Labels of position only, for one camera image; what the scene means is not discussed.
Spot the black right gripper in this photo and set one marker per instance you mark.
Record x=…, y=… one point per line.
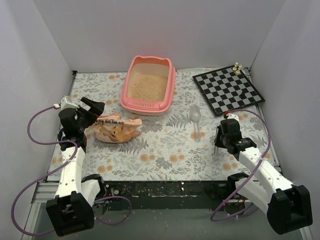
x=219, y=139

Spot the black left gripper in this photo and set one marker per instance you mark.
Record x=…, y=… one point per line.
x=87, y=114

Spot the pink cat litter bag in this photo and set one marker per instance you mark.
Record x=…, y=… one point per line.
x=115, y=130

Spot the clear plastic scoop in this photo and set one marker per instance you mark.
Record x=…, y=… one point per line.
x=195, y=117

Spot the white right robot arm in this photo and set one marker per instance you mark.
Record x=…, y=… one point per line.
x=287, y=206

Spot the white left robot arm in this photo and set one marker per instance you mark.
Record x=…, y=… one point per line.
x=70, y=211

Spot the pink cat litter box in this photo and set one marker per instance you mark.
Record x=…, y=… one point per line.
x=149, y=86

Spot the floral table mat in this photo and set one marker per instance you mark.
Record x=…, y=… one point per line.
x=166, y=150

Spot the black grey chessboard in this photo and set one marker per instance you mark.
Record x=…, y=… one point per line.
x=221, y=89

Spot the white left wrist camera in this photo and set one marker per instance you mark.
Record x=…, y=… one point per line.
x=65, y=103

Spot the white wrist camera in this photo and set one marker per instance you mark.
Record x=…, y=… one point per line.
x=65, y=103
x=230, y=115

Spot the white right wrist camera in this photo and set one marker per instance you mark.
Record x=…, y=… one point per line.
x=230, y=115

